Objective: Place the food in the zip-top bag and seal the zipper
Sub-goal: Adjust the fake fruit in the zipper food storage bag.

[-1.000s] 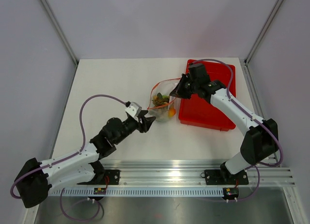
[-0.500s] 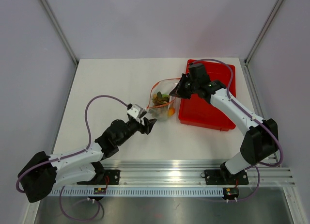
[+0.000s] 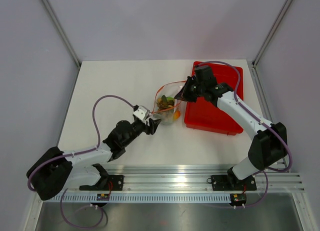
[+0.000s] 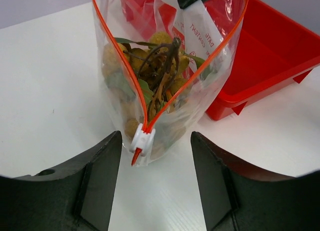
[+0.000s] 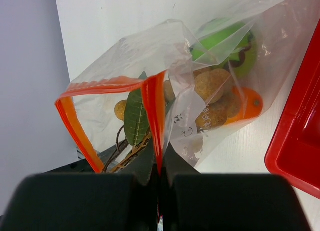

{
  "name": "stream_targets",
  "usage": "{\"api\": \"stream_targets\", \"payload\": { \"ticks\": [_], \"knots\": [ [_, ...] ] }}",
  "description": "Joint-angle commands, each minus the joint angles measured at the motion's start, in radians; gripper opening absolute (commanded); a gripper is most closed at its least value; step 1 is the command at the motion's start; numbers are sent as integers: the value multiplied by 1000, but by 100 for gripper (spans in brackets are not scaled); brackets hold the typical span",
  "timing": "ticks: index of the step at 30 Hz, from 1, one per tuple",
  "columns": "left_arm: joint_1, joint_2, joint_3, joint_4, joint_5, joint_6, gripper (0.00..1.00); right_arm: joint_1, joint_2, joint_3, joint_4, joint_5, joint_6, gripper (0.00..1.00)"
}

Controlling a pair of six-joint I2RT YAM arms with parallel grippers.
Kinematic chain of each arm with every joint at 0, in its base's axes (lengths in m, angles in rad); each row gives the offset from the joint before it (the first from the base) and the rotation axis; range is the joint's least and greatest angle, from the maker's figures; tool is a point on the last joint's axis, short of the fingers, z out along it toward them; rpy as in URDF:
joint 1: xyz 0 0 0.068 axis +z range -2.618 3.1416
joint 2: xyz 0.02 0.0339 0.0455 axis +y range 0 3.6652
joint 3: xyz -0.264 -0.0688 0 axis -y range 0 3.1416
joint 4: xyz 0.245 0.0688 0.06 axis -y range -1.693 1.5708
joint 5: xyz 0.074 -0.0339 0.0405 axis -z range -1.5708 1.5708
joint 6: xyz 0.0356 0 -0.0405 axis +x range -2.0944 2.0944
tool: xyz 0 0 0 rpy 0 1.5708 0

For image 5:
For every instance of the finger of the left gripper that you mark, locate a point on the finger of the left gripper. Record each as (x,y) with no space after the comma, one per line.
(108,158)

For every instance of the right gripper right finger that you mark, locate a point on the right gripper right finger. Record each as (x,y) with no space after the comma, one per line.
(191,201)

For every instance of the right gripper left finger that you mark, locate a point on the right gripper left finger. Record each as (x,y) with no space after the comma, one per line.
(86,201)

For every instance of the clear orange zip top bag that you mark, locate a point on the clear orange zip top bag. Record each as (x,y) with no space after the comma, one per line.
(153,55)

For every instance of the brown toy longan bunch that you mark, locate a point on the brown toy longan bunch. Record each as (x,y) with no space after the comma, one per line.
(213,102)

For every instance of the green orange toy mango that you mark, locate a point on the green orange toy mango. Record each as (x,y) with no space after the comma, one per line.
(251,105)

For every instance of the green toy watermelon ball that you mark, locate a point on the green toy watermelon ball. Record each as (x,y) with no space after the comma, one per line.
(225,45)

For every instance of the red plastic tray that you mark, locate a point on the red plastic tray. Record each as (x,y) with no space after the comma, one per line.
(294,151)

